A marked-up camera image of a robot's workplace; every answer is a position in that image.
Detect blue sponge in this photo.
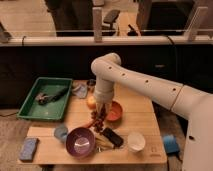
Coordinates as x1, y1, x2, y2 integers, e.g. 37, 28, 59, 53
19, 138, 39, 162

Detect light blue cup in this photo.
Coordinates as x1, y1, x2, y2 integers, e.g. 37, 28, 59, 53
54, 124, 68, 142

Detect purple bowl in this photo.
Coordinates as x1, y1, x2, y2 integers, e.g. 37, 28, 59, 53
65, 127, 95, 158

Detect wooden table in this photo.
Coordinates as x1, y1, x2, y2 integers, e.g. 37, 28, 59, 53
27, 84, 167, 165

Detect blue round floor object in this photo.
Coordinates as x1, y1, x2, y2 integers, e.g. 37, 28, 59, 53
163, 135, 180, 154

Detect red orange bowl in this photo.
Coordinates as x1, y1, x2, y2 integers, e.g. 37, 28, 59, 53
106, 101, 123, 122

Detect dark rectangular block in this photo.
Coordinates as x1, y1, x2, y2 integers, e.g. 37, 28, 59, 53
102, 128, 124, 147

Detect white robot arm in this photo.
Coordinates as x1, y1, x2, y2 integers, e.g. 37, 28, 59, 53
91, 53, 213, 171

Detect green plastic tray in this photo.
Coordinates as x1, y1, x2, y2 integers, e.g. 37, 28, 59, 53
17, 77, 73, 121

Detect grey blue cloth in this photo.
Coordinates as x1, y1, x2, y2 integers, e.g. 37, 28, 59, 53
72, 84, 88, 99

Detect dark tool in tray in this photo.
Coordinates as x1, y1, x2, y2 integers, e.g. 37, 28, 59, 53
35, 87, 68, 105

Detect white horizontal rail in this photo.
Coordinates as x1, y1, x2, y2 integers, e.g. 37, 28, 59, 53
0, 35, 213, 47

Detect red chili pepper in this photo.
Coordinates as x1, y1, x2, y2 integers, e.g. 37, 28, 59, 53
79, 120, 94, 129

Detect yellow orange fruit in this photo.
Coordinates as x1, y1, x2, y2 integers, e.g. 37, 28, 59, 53
86, 96, 96, 109

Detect white cup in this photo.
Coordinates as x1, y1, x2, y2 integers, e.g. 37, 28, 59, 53
127, 132, 146, 153

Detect small metal can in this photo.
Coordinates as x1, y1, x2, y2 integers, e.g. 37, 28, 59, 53
87, 79, 96, 92

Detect dark purple grape bunch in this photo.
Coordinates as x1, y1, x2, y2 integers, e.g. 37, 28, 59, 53
91, 109, 107, 133

